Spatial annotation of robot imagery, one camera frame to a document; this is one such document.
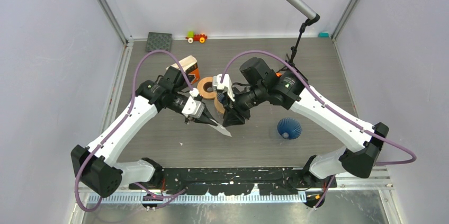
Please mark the red toy car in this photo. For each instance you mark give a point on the red toy car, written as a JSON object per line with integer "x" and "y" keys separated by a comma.
{"x": 192, "y": 37}

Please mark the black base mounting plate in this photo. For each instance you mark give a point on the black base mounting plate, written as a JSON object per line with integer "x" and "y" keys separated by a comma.
{"x": 234, "y": 181}

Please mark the wooden ring dripper stand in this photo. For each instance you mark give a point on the wooden ring dripper stand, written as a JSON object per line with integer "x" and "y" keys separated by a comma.
{"x": 205, "y": 88}

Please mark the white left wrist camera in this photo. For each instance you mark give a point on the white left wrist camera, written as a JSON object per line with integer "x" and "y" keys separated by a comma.
{"x": 194, "y": 106}

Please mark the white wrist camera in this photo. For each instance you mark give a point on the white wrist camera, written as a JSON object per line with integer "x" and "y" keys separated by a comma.
{"x": 222, "y": 83}
{"x": 194, "y": 106}

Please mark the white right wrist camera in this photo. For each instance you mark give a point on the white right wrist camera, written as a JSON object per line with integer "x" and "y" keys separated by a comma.
{"x": 222, "y": 83}

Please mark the orange coffee filter box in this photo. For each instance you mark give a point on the orange coffee filter box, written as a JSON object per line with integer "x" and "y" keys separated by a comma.
{"x": 191, "y": 68}

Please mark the teal small block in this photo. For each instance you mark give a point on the teal small block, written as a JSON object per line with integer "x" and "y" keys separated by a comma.
{"x": 323, "y": 35}

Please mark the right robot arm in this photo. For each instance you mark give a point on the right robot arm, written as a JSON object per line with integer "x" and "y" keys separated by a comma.
{"x": 360, "y": 148}

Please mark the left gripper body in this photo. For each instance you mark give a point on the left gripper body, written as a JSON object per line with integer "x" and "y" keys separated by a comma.
{"x": 177, "y": 101}

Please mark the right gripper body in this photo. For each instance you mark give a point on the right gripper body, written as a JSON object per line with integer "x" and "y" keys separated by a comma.
{"x": 245, "y": 100}

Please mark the white paper coffee filter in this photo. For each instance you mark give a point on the white paper coffee filter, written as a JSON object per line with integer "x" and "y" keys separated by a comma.
{"x": 218, "y": 127}

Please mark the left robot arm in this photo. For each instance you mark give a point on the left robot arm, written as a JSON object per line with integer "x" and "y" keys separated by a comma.
{"x": 96, "y": 165}

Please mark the aluminium frame rail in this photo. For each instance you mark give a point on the aluminium frame rail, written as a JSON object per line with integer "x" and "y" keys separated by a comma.
{"x": 112, "y": 20}

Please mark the grey building block baseplate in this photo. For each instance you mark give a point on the grey building block baseplate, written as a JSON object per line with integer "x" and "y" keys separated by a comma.
{"x": 158, "y": 41}

